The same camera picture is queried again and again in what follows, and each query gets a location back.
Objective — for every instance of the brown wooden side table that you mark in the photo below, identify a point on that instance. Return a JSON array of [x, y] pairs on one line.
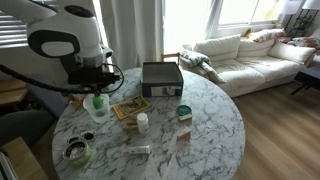
[[10, 91]]

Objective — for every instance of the white window blinds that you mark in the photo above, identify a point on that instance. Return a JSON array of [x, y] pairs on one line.
[[13, 31]]

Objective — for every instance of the patterned cushion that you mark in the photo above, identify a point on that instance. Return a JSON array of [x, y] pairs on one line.
[[305, 41]]

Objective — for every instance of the floral pillow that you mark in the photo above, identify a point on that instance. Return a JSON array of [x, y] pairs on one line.
[[266, 35]]

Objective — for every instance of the wedge wooden block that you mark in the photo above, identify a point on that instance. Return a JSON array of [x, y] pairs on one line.
[[184, 134]]

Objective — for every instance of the light wooden board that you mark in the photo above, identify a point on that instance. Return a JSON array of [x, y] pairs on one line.
[[26, 163]]

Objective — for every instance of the clear plastic measuring cup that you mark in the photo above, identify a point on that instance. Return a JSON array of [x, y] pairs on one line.
[[87, 106]]

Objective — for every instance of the white lamp shade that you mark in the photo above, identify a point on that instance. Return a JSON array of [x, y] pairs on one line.
[[311, 4]]

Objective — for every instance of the green round lid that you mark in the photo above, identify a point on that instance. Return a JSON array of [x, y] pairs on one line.
[[184, 110]]

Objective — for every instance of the black coffee table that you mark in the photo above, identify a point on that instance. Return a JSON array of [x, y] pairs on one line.
[[308, 78]]

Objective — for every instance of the green bottle red cap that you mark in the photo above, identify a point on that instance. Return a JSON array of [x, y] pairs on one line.
[[98, 104]]

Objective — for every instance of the large bright window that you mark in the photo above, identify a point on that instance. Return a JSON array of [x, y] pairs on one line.
[[240, 11]]

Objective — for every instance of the blue grey chair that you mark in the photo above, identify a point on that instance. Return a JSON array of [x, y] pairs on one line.
[[46, 101]]

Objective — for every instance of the grey armchair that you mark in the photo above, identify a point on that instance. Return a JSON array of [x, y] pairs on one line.
[[23, 126]]

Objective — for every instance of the white sunglasses dark lenses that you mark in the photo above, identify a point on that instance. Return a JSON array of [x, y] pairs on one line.
[[87, 136]]

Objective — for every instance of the long wooden block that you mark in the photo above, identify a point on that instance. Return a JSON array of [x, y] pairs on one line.
[[130, 128], [131, 123]]

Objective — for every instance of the white sofa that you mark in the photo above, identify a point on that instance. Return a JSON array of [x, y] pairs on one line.
[[260, 66]]

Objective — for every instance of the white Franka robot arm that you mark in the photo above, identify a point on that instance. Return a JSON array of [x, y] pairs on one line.
[[66, 26]]

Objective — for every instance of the dark blue cardboard box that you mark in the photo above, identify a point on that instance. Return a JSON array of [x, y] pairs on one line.
[[162, 87]]

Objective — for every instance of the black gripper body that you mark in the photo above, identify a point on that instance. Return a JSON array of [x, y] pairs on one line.
[[97, 87]]

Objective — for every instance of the black plant stand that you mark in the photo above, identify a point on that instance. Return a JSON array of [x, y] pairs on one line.
[[301, 23]]

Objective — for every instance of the brown wooden chair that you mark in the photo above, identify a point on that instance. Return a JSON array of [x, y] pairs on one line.
[[170, 56]]

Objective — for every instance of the rectangular wooden block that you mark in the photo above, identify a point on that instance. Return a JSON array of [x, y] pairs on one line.
[[185, 117]]

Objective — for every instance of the white curtain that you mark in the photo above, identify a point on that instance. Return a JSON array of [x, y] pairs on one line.
[[133, 33]]

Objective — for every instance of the grey white throw blanket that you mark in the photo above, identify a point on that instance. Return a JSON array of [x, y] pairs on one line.
[[200, 61]]

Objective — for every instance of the orange brown packet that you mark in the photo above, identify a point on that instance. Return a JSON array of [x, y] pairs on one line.
[[75, 99]]

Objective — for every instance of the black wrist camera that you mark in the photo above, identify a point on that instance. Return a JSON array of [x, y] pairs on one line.
[[78, 77]]

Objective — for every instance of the glass jar with lid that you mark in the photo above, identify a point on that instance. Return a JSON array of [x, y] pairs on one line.
[[76, 151]]

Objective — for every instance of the white pill bottle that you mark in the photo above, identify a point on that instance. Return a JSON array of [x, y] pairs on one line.
[[142, 124]]

